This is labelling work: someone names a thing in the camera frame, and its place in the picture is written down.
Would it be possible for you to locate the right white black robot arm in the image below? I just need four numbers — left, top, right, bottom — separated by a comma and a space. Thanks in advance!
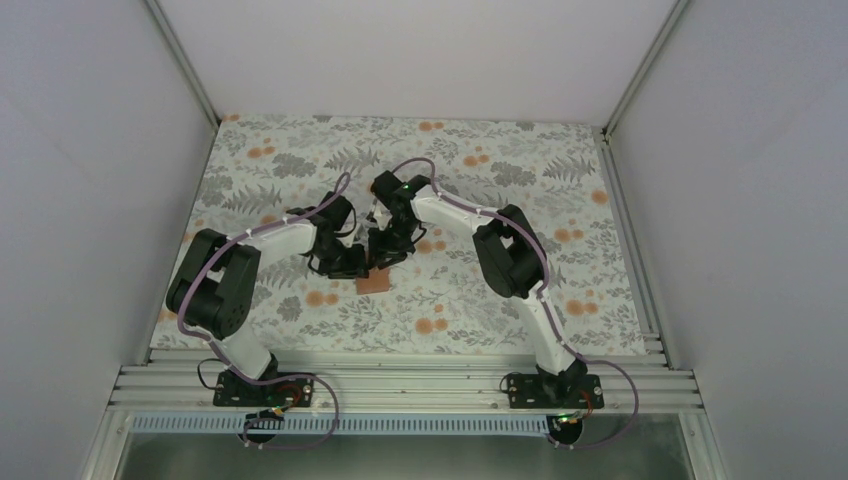
367, 171, 581, 407

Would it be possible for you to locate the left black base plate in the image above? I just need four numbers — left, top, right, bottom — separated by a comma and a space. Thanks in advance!
212, 371, 314, 408

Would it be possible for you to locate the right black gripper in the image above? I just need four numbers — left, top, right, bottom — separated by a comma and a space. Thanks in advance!
367, 215, 418, 270

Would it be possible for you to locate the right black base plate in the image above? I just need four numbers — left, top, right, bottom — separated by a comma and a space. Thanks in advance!
499, 372, 605, 410

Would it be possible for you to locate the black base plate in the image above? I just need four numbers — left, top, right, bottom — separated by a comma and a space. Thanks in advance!
212, 371, 314, 408
499, 372, 605, 410

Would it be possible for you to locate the grey slotted cable duct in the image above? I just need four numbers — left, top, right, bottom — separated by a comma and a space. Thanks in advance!
129, 412, 549, 437

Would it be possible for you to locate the floral patterned table mat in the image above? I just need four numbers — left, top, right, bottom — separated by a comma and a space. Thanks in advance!
185, 114, 646, 356

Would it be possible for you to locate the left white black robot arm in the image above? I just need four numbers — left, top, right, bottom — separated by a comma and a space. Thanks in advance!
165, 192, 368, 405

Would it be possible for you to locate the aluminium rail frame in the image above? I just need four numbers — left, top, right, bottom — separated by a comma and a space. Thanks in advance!
108, 349, 704, 414

